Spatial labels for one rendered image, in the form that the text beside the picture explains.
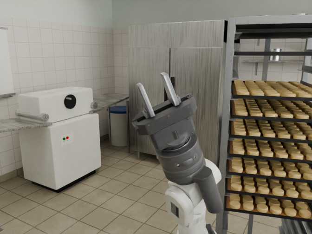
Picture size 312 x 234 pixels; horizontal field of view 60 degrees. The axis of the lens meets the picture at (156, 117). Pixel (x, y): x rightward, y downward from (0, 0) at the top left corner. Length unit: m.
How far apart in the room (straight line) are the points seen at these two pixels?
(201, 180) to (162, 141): 0.11
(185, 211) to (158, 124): 0.19
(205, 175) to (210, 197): 0.05
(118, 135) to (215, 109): 2.07
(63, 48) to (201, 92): 2.25
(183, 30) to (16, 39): 2.18
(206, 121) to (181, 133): 3.10
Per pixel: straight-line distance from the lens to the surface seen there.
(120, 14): 5.33
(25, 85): 4.13
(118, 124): 4.85
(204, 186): 0.54
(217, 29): 3.52
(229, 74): 1.18
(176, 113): 0.48
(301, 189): 1.48
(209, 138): 3.64
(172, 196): 0.57
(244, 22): 1.18
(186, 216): 0.59
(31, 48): 4.20
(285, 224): 2.07
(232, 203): 1.42
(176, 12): 4.73
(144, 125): 0.47
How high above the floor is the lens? 1.69
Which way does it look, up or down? 14 degrees down
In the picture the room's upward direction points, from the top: straight up
